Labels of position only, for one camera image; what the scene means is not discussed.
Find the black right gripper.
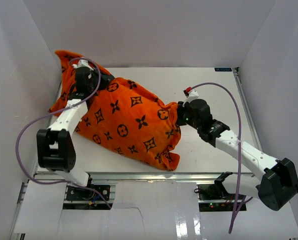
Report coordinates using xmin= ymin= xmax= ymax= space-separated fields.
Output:
xmin=168 ymin=101 xmax=201 ymax=131

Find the orange patterned pillowcase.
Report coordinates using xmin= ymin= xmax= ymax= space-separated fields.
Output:
xmin=48 ymin=49 xmax=182 ymax=172

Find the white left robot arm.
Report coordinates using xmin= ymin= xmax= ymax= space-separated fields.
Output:
xmin=36 ymin=66 xmax=114 ymax=200

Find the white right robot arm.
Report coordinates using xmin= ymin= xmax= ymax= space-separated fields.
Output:
xmin=176 ymin=99 xmax=298 ymax=211

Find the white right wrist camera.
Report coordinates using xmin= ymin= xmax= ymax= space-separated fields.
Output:
xmin=182 ymin=87 xmax=199 ymax=106

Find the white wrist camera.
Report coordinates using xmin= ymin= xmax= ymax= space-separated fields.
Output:
xmin=72 ymin=59 xmax=94 ymax=71
xmin=182 ymin=87 xmax=199 ymax=106

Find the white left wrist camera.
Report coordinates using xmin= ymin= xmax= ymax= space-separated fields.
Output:
xmin=72 ymin=59 xmax=94 ymax=71

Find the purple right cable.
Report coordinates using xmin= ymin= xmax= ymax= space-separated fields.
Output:
xmin=191 ymin=82 xmax=254 ymax=235

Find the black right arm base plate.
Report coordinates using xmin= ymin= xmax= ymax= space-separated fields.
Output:
xmin=194 ymin=172 xmax=236 ymax=203

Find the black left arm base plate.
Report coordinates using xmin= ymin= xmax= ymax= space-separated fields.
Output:
xmin=65 ymin=184 xmax=111 ymax=201

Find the aluminium table frame rail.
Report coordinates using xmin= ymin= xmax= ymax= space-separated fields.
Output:
xmin=13 ymin=67 xmax=268 ymax=240

